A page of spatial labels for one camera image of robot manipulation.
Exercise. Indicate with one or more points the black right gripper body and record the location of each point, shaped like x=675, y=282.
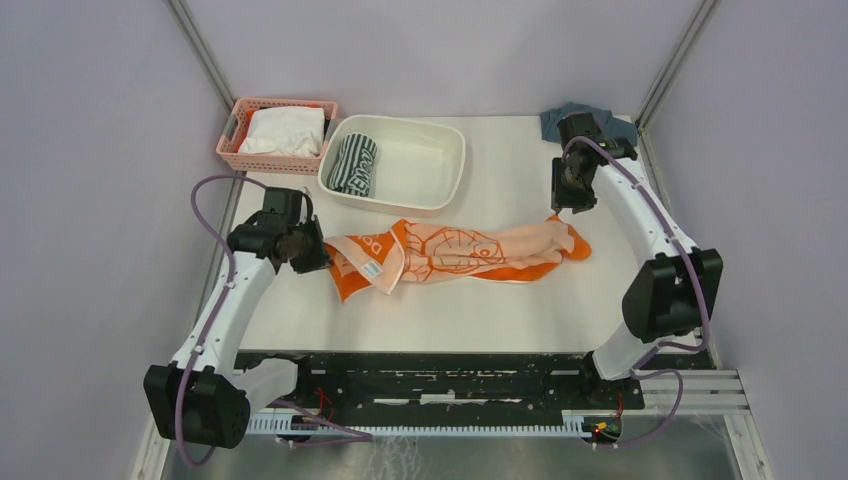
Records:
x=569, y=192

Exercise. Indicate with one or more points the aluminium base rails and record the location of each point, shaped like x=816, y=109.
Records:
x=696, y=391

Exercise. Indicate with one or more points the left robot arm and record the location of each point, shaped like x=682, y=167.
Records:
x=199, y=396

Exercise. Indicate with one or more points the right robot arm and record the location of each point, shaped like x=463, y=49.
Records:
x=670, y=301

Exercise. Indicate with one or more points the aluminium frame post left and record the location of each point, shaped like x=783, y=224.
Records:
x=190, y=29

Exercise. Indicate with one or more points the white cloth in basket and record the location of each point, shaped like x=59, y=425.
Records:
x=287, y=131

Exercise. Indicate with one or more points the blue-grey folded cloth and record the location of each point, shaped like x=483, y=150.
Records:
x=608, y=123

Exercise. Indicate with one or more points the orange and cream cloth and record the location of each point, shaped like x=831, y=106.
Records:
x=425, y=253

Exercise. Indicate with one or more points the aluminium frame post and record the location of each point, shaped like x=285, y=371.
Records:
x=190, y=29
x=682, y=48

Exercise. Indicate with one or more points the green white striped towel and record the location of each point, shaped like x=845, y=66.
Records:
x=352, y=171

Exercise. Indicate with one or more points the white slotted cable duct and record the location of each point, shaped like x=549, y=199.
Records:
x=284, y=423

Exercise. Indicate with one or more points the aluminium frame post right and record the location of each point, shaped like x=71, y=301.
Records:
x=682, y=48

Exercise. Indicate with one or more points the pink plastic basket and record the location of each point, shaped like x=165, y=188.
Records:
x=236, y=129

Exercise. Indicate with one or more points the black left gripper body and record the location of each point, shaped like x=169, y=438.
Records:
x=308, y=250

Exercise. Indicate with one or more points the white plastic tub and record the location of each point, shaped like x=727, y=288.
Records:
x=417, y=170

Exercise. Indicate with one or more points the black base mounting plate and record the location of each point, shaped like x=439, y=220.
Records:
x=575, y=362

